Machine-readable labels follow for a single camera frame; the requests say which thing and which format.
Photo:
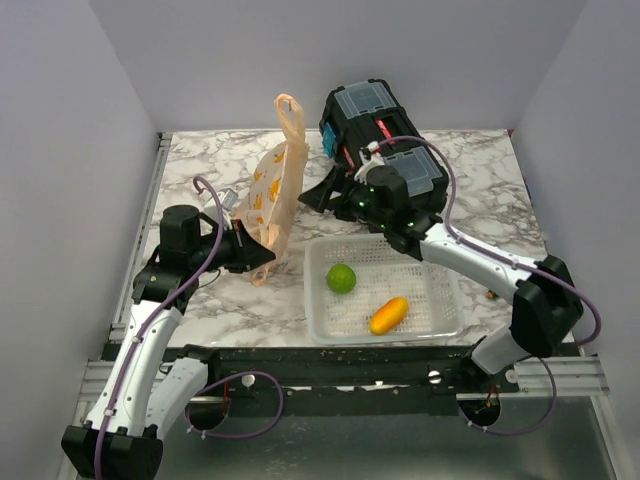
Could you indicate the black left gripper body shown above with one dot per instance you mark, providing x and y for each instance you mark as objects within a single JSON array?
[{"x": 221, "y": 256}]

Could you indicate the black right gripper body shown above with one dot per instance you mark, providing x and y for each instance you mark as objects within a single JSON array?
[{"x": 356, "y": 205}]

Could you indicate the translucent orange plastic bag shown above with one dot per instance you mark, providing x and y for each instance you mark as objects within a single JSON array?
[{"x": 268, "y": 210}]

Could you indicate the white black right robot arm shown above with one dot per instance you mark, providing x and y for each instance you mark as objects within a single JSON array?
[{"x": 545, "y": 302}]

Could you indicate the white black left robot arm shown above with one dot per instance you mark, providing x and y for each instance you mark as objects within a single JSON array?
[{"x": 121, "y": 437}]

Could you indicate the green fake lime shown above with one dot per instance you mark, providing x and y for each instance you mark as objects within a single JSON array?
[{"x": 341, "y": 279}]

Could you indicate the orange yellow fake mango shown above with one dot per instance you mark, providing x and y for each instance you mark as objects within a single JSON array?
[{"x": 389, "y": 316}]

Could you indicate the white plastic basket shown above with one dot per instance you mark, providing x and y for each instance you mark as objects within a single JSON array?
[{"x": 432, "y": 291}]

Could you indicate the black plastic toolbox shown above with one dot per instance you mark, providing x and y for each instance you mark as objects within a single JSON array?
[{"x": 361, "y": 113}]

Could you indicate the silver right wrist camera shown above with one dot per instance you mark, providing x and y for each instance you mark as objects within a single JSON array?
[{"x": 370, "y": 158}]

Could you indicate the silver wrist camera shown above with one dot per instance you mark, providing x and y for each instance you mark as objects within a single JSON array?
[
  {"x": 370, "y": 158},
  {"x": 227, "y": 197}
]

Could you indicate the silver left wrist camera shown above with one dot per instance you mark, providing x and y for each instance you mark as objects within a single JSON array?
[{"x": 227, "y": 197}]

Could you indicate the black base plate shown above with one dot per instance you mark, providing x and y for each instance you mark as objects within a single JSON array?
[{"x": 370, "y": 381}]

